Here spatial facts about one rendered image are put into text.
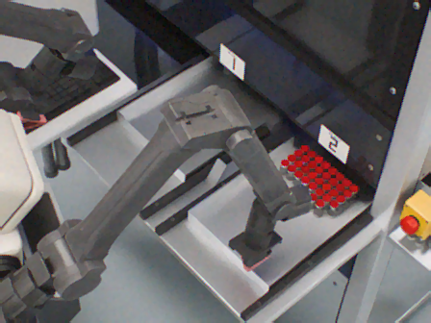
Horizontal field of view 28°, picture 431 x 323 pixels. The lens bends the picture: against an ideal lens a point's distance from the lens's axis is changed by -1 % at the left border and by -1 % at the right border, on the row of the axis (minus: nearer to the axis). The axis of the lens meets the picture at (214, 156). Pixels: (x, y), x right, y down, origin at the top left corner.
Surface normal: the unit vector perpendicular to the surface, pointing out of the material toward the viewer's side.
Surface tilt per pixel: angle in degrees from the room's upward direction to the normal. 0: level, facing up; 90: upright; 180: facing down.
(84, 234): 56
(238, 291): 0
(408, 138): 90
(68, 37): 97
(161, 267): 0
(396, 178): 90
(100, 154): 0
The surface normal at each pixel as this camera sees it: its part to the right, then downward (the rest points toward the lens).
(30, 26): 0.52, 0.74
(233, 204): 0.04, -0.63
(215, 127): 0.26, -0.62
